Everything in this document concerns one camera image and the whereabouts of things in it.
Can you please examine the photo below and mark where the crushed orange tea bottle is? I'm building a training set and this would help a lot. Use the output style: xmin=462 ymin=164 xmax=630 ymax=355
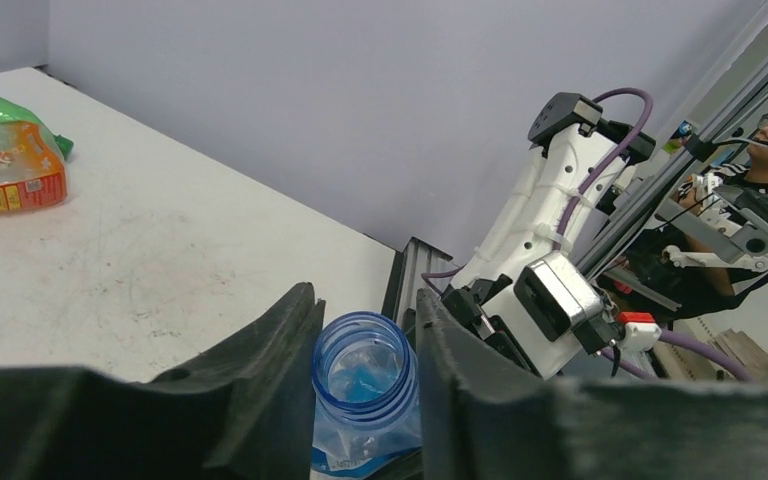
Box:
xmin=0 ymin=121 xmax=68 ymax=215

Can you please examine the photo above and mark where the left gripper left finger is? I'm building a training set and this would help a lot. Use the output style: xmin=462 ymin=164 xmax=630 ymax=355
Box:
xmin=0 ymin=282 xmax=325 ymax=479

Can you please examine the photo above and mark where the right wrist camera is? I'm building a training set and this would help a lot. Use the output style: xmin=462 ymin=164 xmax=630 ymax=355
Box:
xmin=514 ymin=251 xmax=662 ymax=354

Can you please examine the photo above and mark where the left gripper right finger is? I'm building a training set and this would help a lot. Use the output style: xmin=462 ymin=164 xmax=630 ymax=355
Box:
xmin=416 ymin=289 xmax=768 ymax=479

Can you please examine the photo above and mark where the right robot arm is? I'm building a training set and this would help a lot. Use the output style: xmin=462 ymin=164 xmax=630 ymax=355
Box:
xmin=441 ymin=87 xmax=655 ymax=379

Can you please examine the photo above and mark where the blue label crushed water bottle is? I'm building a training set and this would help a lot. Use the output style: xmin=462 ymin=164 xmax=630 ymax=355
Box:
xmin=311 ymin=311 xmax=422 ymax=479

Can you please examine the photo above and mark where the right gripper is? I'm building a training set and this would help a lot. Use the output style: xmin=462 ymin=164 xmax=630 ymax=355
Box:
xmin=441 ymin=274 xmax=543 ymax=378

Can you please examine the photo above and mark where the aluminium table edge rail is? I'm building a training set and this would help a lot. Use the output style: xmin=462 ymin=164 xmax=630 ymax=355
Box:
xmin=381 ymin=238 xmax=455 ymax=330

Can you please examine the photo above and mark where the person in striped shirt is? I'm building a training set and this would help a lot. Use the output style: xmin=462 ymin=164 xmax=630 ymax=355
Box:
xmin=599 ymin=114 xmax=768 ymax=322

